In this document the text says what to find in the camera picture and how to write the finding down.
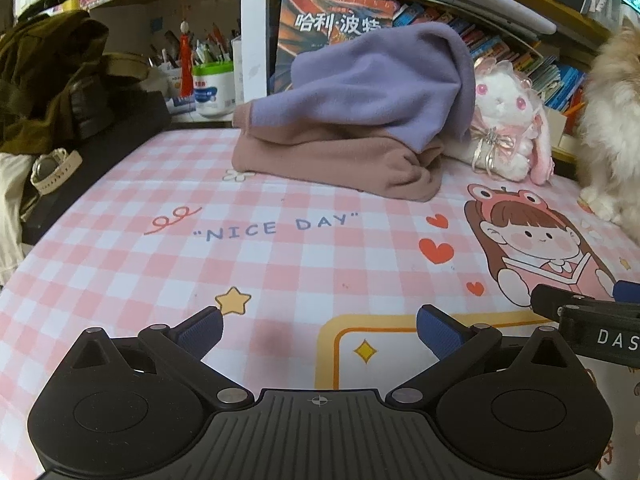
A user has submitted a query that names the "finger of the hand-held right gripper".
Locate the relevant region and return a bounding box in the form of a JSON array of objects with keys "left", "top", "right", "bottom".
[{"left": 530, "top": 280, "right": 640, "bottom": 321}]

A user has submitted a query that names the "beige cloth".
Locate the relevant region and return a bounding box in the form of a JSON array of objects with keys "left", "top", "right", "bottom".
[{"left": 0, "top": 152, "right": 41, "bottom": 286}]

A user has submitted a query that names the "white tub with green lid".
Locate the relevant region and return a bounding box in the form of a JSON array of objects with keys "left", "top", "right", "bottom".
[{"left": 192, "top": 61, "right": 236, "bottom": 120}]

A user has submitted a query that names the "red tassel ornament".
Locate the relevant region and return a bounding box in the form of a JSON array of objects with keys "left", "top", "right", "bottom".
[{"left": 179, "top": 20, "right": 196, "bottom": 98}]

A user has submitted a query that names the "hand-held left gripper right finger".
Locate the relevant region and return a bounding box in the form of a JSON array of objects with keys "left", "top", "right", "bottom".
[{"left": 392, "top": 304, "right": 576, "bottom": 409}]

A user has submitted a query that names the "olive green jacket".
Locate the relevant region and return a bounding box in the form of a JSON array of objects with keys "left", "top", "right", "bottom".
[{"left": 0, "top": 10, "right": 151, "bottom": 153}]

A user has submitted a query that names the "purple and brown sweater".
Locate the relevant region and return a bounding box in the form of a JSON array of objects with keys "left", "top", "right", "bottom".
[{"left": 231, "top": 22, "right": 476, "bottom": 203}]

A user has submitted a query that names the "bundle of pens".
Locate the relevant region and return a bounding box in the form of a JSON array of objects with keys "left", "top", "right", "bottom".
[{"left": 150, "top": 22, "right": 241, "bottom": 68}]

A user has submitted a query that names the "row of colourful books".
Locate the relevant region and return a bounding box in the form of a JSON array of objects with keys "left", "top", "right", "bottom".
[{"left": 392, "top": 2, "right": 586, "bottom": 111}]

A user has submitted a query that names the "white bookshelf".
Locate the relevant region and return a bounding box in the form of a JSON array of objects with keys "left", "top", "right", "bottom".
[{"left": 0, "top": 0, "right": 640, "bottom": 161}]

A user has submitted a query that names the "fantasy novel book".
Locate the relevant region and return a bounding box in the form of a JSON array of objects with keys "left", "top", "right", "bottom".
[{"left": 267, "top": 0, "right": 401, "bottom": 96}]

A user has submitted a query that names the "pink checked printed desk mat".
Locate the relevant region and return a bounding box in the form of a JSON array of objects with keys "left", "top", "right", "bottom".
[{"left": 0, "top": 127, "right": 640, "bottom": 480}]

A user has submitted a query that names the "white wristwatch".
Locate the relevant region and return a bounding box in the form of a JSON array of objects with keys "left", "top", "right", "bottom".
[{"left": 30, "top": 149, "right": 83, "bottom": 196}]

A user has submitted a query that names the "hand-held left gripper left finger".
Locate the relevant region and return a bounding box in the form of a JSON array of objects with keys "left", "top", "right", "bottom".
[{"left": 72, "top": 306, "right": 248, "bottom": 409}]

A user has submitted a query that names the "white tablet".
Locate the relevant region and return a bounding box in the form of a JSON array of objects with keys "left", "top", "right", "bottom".
[{"left": 425, "top": 0, "right": 558, "bottom": 36}]

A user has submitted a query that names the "fluffy cream cat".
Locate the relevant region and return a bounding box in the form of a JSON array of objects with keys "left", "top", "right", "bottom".
[{"left": 575, "top": 15, "right": 640, "bottom": 226}]

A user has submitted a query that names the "white and pink plush bunny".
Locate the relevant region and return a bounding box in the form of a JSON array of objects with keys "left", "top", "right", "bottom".
[{"left": 457, "top": 57, "right": 556, "bottom": 186}]

